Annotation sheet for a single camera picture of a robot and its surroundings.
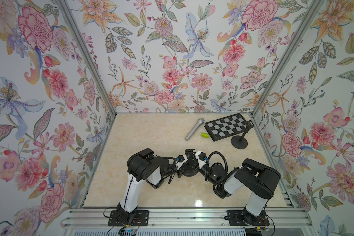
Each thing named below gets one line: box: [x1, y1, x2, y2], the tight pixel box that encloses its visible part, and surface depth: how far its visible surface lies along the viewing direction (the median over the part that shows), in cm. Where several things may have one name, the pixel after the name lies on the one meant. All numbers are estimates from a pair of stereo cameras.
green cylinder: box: [200, 132, 210, 139], surface depth 109 cm
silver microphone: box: [184, 117, 206, 142], surface depth 112 cm
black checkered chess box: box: [203, 112, 248, 142], surface depth 109 cm
